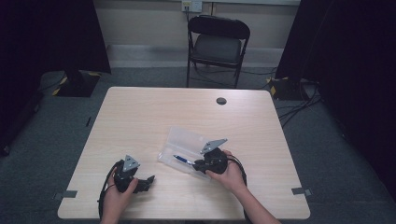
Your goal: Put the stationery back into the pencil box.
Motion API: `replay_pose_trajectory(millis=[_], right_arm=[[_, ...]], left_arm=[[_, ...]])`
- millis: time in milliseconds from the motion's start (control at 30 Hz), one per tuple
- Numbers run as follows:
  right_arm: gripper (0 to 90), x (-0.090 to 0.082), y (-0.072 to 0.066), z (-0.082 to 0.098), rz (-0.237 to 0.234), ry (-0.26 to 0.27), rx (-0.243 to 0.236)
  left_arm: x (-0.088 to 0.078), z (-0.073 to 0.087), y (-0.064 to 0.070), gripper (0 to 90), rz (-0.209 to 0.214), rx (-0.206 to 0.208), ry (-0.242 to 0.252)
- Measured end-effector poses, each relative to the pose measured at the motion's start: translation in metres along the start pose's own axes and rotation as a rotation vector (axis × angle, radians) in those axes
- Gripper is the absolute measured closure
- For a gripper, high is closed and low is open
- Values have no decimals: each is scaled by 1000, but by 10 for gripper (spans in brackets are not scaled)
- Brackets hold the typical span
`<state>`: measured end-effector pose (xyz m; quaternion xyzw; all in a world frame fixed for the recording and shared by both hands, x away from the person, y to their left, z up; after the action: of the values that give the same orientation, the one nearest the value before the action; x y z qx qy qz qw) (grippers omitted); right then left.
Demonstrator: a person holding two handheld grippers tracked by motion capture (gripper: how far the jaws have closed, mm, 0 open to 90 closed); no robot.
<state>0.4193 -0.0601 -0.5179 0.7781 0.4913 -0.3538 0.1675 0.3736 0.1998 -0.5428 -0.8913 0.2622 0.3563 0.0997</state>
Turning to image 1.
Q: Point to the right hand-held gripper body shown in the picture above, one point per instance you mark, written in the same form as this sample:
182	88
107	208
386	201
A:
214	158

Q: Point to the black box with yellow tape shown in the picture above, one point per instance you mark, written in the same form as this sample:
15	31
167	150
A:
281	88

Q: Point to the clear plastic pencil case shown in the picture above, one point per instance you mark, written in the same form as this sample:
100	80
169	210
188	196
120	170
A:
183	146

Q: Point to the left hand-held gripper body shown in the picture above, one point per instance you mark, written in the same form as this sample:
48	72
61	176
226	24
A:
125	178

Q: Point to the black folding chair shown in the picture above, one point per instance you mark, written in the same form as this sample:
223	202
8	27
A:
217	46

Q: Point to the blue pen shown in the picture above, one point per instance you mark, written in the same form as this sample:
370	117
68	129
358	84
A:
183	159

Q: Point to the white wall outlet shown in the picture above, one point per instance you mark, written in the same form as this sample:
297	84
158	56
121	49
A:
191	5

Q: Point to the person's left hand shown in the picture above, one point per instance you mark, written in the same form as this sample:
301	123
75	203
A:
117	199

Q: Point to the black stand base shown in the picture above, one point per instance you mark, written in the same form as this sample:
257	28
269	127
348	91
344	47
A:
77	83

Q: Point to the person's right hand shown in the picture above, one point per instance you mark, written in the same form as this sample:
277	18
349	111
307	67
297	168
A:
229	176

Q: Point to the grey floor tape strip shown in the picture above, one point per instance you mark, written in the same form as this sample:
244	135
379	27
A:
301	191
65	195

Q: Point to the black curtain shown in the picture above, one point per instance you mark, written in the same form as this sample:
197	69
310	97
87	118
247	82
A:
46	46
351	68

